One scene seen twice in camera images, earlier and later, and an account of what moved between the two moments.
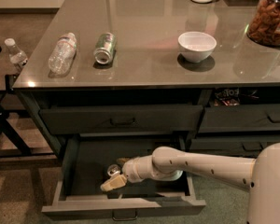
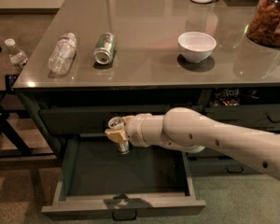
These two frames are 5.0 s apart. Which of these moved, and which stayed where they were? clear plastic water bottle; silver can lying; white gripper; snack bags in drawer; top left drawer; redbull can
Moved: redbull can; white gripper
Stayed: silver can lying; clear plastic water bottle; top left drawer; snack bags in drawer
